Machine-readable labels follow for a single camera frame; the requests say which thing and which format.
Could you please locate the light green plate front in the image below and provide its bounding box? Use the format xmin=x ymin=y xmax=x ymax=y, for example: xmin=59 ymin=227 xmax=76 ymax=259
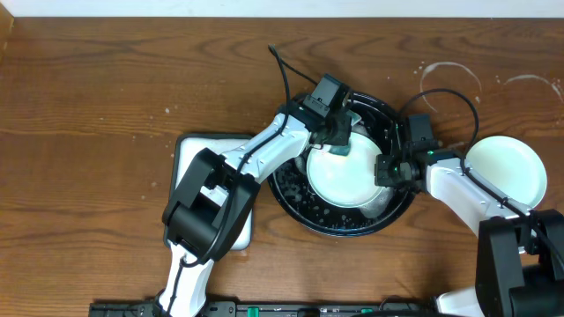
xmin=306 ymin=133 xmax=383 ymax=208

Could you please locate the light green plate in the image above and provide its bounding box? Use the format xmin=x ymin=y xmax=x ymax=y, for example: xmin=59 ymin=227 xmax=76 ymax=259
xmin=466 ymin=136 xmax=547 ymax=207
xmin=306 ymin=133 xmax=383 ymax=208

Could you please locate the green yellow sponge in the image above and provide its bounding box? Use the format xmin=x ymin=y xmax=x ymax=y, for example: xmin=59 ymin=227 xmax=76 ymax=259
xmin=329 ymin=144 xmax=352 ymax=157

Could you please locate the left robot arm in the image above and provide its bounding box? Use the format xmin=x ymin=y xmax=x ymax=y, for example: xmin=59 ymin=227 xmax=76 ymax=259
xmin=156 ymin=75 xmax=352 ymax=316

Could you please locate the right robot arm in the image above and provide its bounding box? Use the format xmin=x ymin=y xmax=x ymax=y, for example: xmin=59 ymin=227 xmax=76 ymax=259
xmin=375 ymin=114 xmax=563 ymax=316

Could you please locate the round black tray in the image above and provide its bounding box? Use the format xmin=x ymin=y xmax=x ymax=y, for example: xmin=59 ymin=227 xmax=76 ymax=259
xmin=268 ymin=92 xmax=416 ymax=236

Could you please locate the black rectangular foam tray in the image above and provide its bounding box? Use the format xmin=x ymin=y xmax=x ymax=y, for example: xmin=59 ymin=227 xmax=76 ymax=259
xmin=170 ymin=134 xmax=252 ymax=251

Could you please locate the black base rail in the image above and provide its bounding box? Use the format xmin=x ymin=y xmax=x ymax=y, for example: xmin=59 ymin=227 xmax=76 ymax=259
xmin=88 ymin=301 xmax=438 ymax=317

